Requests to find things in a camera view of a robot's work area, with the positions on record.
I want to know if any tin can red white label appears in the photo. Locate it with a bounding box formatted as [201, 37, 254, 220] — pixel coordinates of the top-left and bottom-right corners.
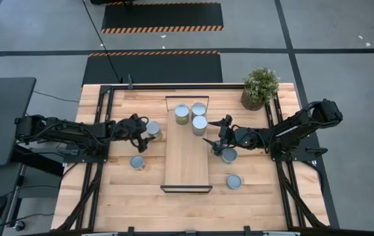
[129, 155, 147, 172]

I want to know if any black mouse cable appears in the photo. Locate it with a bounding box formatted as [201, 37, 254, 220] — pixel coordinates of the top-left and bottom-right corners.
[0, 212, 56, 234]

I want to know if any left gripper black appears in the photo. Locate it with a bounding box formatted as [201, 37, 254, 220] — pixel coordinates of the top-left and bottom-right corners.
[114, 114, 157, 153]

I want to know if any tin can yellow-green label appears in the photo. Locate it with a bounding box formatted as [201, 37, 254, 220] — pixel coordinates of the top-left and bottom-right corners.
[174, 103, 191, 126]

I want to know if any thin grey floor cable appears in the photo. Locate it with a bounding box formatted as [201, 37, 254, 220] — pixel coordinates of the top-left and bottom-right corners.
[31, 90, 81, 104]

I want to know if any black mat with hazard stripes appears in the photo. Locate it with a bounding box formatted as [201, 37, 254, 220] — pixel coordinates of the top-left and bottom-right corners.
[100, 1, 225, 34]
[81, 50, 223, 87]

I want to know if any black desk foot bar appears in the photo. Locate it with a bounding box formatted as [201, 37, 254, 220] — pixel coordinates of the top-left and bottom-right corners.
[11, 145, 65, 177]

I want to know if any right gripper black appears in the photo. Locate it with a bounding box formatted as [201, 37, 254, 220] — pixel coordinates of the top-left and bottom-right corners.
[202, 114, 248, 154]

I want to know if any black floor cable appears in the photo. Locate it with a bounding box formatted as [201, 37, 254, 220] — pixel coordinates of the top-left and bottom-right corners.
[81, 0, 124, 83]

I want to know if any potted green plant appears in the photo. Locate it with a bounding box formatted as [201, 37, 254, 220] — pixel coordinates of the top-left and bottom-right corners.
[240, 67, 281, 111]

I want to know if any black metal table frame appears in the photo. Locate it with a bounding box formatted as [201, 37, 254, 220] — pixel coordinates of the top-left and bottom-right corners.
[55, 83, 330, 236]

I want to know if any tin can Carrots label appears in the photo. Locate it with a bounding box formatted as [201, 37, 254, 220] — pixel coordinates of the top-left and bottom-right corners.
[145, 120, 163, 142]

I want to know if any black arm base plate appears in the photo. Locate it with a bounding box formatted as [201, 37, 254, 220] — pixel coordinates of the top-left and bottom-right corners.
[62, 144, 109, 164]
[268, 135, 329, 163]

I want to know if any wooden shelf with black ends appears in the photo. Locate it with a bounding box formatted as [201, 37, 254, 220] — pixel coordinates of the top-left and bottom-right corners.
[160, 95, 214, 193]

